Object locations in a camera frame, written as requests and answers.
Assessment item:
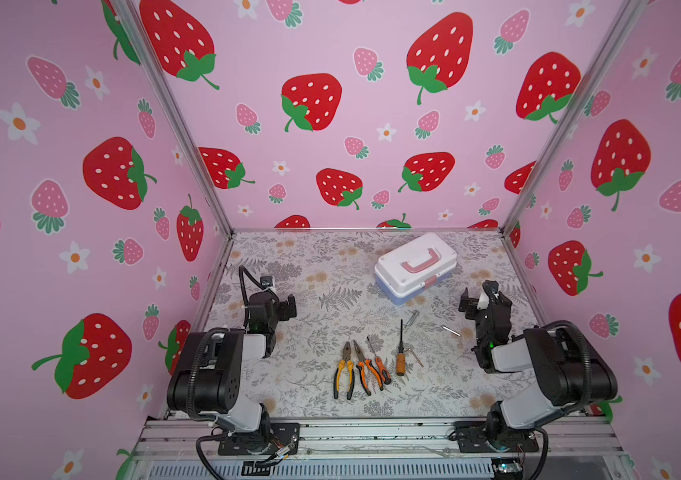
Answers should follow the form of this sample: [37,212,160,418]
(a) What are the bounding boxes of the yellow black combination pliers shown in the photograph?
[332,341,356,401]

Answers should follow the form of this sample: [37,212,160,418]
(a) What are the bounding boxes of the blue white plastic toolbox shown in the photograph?
[374,233,458,305]

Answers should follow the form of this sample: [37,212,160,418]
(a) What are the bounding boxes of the orange black long-nose pliers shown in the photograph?
[354,341,384,396]

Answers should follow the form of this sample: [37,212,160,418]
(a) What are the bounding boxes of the orange handled small screwdriver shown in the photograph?
[367,337,393,390]

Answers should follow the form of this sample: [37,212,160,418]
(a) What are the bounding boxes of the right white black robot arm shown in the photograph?
[450,280,618,453]

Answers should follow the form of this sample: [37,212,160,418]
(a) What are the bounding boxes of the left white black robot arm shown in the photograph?
[166,276,296,453]

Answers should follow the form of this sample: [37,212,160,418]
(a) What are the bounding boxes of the small silver metal bit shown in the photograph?
[441,325,462,337]

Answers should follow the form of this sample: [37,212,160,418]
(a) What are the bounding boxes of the thin metal pin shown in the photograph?
[407,349,424,367]

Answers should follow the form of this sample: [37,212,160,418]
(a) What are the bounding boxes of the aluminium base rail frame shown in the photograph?
[123,416,640,479]

